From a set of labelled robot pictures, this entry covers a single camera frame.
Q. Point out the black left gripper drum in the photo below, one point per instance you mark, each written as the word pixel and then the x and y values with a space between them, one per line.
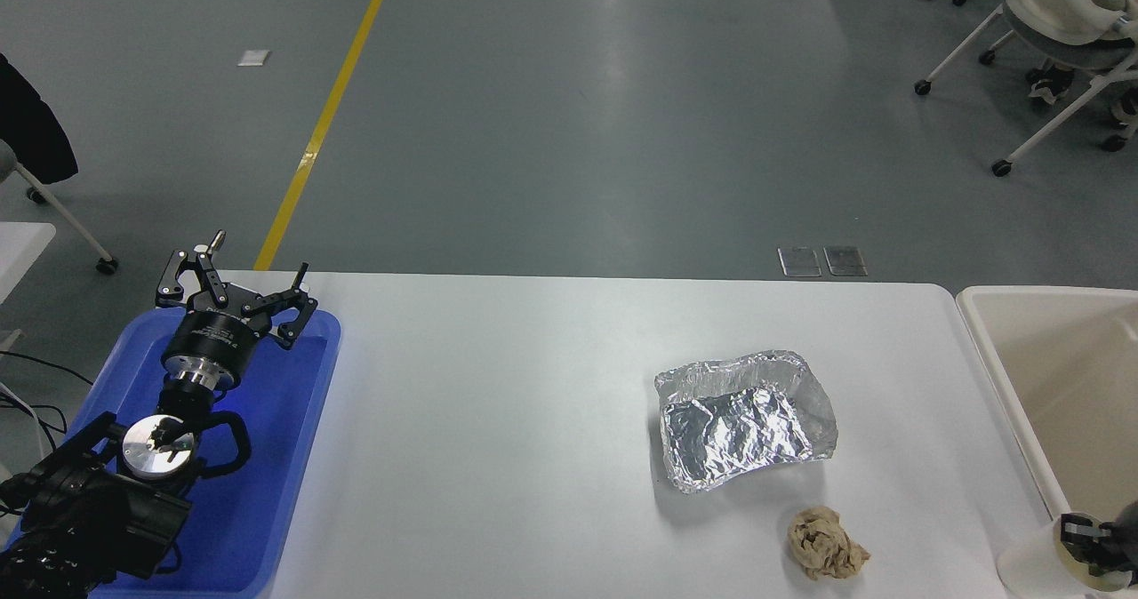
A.
pixel 212 339

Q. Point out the white paper cup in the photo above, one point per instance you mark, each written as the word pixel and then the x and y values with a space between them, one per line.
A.
pixel 1031 565

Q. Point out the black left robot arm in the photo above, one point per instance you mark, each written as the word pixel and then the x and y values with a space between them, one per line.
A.
pixel 89 519

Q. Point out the blue plastic tray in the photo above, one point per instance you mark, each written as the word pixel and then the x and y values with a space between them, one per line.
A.
pixel 267 457

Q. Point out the large pale bin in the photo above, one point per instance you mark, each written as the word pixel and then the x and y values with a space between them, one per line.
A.
pixel 1076 386

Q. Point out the grey chair with castors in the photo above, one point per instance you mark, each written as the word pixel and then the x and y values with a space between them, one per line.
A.
pixel 67 217

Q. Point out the white side table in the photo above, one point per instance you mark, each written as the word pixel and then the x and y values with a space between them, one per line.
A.
pixel 20 252

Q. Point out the white paper sheet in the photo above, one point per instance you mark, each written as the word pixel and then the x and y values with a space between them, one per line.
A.
pixel 253 58

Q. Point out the person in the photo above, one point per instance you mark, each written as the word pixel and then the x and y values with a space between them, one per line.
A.
pixel 31 128

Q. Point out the crumpled tan paper ball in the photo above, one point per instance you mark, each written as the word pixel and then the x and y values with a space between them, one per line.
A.
pixel 825 544

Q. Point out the crumpled silver foil tray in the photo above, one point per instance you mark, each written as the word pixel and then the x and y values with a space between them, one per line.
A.
pixel 742 426

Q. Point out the clear floor plate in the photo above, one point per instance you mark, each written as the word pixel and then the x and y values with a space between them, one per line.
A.
pixel 798 261
pixel 845 260

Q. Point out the person's shoe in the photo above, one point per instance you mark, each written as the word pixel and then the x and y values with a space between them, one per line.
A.
pixel 1051 83
pixel 1125 108

